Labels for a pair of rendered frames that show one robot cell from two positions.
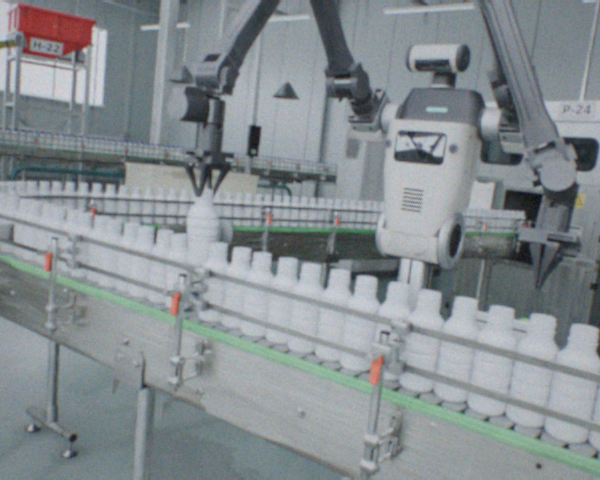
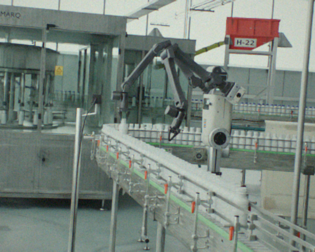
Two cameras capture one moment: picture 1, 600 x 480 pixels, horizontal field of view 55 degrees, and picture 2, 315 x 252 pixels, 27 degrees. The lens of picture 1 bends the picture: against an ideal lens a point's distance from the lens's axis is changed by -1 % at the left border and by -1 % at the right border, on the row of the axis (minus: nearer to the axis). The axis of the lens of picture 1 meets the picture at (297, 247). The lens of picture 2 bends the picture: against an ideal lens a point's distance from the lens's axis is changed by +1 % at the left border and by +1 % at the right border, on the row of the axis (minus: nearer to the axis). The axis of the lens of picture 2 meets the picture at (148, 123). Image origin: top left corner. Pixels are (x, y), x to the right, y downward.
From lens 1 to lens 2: 392 cm
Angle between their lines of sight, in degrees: 43
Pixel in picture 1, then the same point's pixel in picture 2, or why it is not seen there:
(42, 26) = (242, 29)
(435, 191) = (207, 119)
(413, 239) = (205, 137)
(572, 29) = not seen: outside the picture
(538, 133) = (176, 98)
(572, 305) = not seen: outside the picture
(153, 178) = (271, 129)
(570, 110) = not seen: outside the picture
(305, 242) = (286, 160)
